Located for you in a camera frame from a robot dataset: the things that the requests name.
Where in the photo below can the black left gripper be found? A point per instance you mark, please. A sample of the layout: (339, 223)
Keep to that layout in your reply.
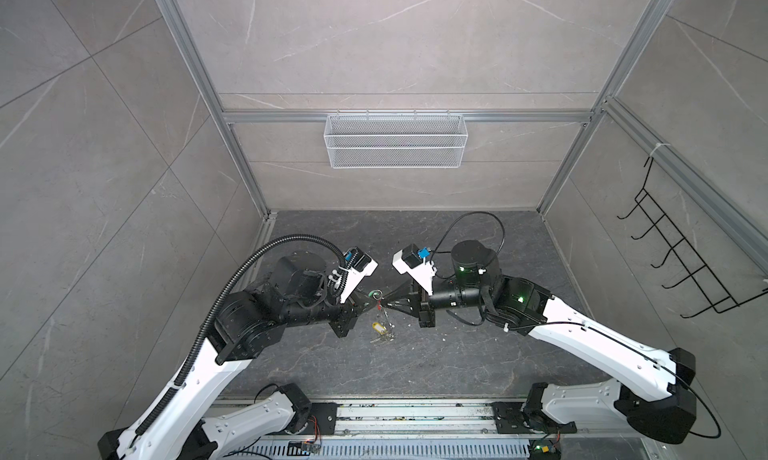
(348, 311)

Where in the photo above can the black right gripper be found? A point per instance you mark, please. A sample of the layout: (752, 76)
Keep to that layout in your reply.
(415, 302)

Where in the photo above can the yellow capped key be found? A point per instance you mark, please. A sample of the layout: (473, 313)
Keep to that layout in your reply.
(382, 333)

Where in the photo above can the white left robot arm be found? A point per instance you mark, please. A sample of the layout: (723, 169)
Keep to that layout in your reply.
(299, 291)

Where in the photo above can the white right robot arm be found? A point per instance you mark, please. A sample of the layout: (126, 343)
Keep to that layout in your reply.
(648, 389)

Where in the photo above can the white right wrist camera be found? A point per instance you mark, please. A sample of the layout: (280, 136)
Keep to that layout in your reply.
(416, 262)

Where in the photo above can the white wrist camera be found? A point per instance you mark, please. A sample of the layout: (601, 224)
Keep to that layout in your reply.
(416, 262)
(356, 266)

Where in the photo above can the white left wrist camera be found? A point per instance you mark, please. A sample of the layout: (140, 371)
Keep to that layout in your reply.
(356, 266)

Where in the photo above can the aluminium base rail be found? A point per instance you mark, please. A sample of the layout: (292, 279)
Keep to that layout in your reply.
(377, 429)

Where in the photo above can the white wire mesh basket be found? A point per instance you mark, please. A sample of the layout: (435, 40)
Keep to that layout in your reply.
(395, 141)

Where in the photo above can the black wire hook rack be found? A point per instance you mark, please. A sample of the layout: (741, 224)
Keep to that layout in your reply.
(717, 296)

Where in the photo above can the aluminium frame profiles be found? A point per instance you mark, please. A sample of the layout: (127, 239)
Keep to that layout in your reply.
(612, 151)

